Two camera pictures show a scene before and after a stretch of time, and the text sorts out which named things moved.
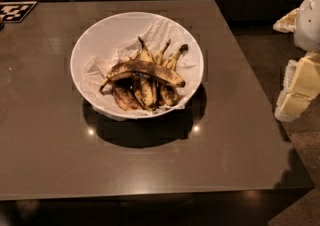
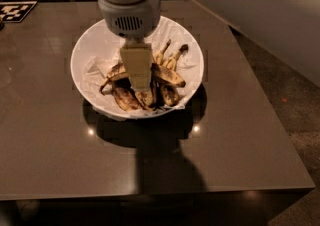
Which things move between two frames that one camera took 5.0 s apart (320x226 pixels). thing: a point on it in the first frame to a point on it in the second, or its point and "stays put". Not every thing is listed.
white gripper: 308,20 to 130,19
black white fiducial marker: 15,11 stays put
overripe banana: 147,69 stays put
